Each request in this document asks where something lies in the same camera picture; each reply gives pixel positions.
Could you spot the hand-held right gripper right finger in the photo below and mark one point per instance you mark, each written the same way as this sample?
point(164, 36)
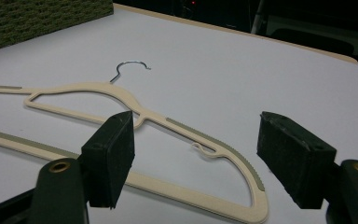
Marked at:
point(295, 161)

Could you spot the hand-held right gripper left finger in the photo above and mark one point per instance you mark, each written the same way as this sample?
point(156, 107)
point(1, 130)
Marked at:
point(105, 161)

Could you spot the beige clothes hanger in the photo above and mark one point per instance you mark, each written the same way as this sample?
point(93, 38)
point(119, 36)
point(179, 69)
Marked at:
point(180, 124)

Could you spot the dark chair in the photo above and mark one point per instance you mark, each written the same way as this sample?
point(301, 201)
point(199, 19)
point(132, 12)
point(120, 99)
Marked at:
point(313, 29)

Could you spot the green knitted cloth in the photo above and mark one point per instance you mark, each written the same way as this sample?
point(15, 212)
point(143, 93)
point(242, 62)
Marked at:
point(34, 18)

